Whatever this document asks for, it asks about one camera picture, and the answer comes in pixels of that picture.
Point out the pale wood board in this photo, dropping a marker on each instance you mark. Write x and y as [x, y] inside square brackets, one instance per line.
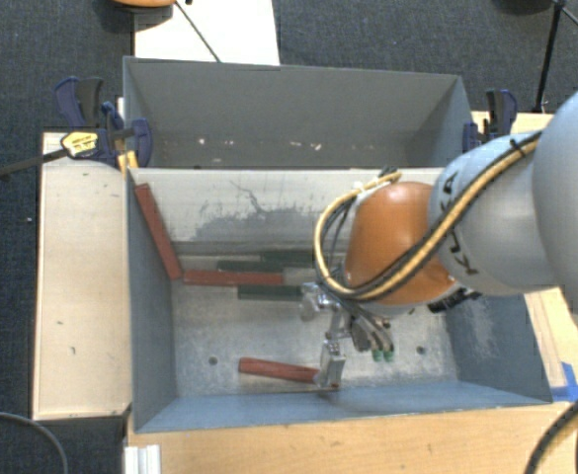
[83, 284]

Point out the grey metal bin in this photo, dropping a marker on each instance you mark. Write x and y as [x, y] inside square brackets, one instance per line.
[249, 329]

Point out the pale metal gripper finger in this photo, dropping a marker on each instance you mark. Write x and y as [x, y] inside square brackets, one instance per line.
[337, 369]
[324, 369]

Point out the red-brown block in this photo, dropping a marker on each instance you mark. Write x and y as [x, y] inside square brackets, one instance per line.
[278, 369]
[234, 278]
[159, 232]

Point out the dark green flat block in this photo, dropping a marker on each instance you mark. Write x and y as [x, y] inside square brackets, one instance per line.
[269, 292]
[288, 258]
[249, 266]

